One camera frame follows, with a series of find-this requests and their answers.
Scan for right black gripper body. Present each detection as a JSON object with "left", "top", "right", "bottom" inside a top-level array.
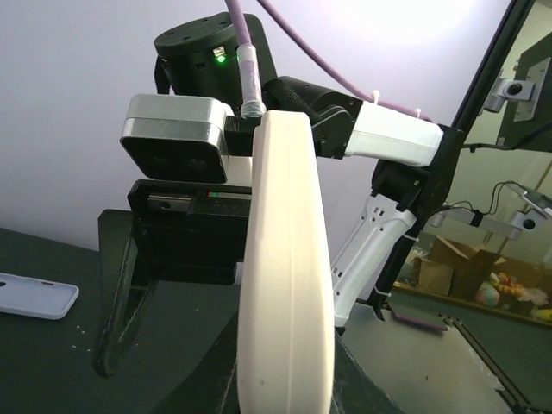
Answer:
[{"left": 128, "top": 179, "right": 252, "bottom": 285}]

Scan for right black frame post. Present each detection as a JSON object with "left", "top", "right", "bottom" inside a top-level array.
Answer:
[{"left": 364, "top": 1, "right": 534, "bottom": 317}]

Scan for silver camera mount arms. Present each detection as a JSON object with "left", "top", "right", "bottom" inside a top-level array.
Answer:
[{"left": 425, "top": 64, "right": 551, "bottom": 244}]

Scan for cardboard boxes in background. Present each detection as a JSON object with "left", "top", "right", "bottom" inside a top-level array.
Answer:
[{"left": 398, "top": 235, "right": 551, "bottom": 324}]

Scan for beige cased phone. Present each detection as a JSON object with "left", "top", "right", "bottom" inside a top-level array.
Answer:
[{"left": 236, "top": 110, "right": 335, "bottom": 413}]

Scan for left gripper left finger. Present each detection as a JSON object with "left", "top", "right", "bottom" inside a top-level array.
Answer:
[{"left": 151, "top": 318, "right": 238, "bottom": 414}]

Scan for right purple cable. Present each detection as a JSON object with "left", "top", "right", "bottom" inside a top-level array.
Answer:
[{"left": 223, "top": 0, "right": 435, "bottom": 124}]

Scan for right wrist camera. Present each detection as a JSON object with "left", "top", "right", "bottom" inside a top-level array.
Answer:
[{"left": 120, "top": 94, "right": 234, "bottom": 184}]

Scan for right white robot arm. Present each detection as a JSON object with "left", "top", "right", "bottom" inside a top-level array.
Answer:
[{"left": 94, "top": 12, "right": 464, "bottom": 377}]

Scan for lavender phone case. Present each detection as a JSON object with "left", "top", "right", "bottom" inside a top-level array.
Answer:
[{"left": 0, "top": 273, "right": 79, "bottom": 320}]

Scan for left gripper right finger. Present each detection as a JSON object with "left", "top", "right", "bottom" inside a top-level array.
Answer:
[{"left": 329, "top": 331, "right": 404, "bottom": 414}]

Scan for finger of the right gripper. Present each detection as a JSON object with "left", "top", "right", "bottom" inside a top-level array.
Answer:
[{"left": 93, "top": 215, "right": 157, "bottom": 378}]

